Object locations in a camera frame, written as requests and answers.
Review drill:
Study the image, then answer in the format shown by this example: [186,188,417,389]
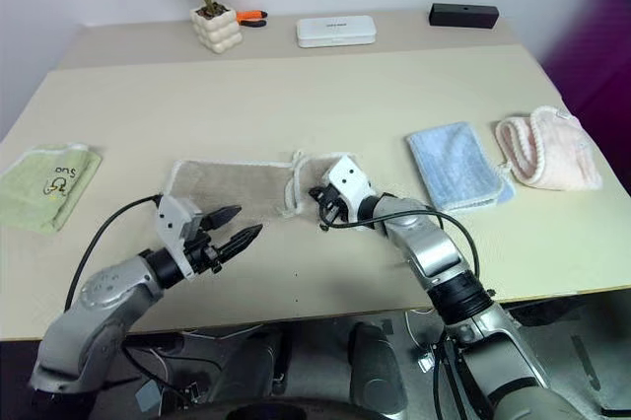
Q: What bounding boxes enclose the pink folded towel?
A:
[494,105,603,192]

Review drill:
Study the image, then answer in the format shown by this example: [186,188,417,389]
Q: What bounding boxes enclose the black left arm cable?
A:
[63,195,164,313]

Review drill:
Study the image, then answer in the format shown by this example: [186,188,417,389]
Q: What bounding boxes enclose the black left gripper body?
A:
[182,215,229,275]

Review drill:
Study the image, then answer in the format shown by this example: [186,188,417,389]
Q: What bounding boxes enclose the dark rounded robot leg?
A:
[209,328,285,406]
[347,320,408,414]

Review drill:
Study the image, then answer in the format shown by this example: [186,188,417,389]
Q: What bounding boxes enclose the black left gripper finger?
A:
[205,205,243,232]
[216,224,264,264]

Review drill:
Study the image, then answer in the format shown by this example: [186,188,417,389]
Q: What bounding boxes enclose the beige towel with white trim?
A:
[162,150,369,220]

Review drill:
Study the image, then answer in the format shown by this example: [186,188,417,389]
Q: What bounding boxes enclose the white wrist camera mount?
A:
[325,154,380,234]
[156,195,204,279]

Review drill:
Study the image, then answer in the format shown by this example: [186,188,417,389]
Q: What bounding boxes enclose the potted green plant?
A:
[149,0,244,54]

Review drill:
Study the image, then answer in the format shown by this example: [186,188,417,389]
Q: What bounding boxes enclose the black rectangular box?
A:
[428,2,500,30]

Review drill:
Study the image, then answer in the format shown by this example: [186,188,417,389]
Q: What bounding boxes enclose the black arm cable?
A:
[63,195,164,313]
[318,210,482,281]

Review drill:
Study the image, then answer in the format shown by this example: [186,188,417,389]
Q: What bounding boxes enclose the orange handled pliers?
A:
[235,9,269,29]

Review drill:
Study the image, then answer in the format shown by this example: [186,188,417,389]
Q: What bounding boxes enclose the blue folded towel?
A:
[406,121,517,212]

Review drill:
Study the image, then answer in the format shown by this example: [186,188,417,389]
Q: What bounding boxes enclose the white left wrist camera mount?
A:
[156,195,204,279]

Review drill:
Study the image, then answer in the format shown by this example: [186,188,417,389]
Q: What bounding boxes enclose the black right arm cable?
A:
[318,210,482,281]

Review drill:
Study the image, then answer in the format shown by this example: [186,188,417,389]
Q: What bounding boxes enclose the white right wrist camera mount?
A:
[325,154,380,234]

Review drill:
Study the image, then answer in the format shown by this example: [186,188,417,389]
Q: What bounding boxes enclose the green folded towel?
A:
[0,142,104,234]

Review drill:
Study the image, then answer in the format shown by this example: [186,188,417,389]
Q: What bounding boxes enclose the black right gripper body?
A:
[309,182,346,233]

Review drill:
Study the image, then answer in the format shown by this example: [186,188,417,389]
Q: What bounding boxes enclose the white flat case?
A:
[296,16,380,49]

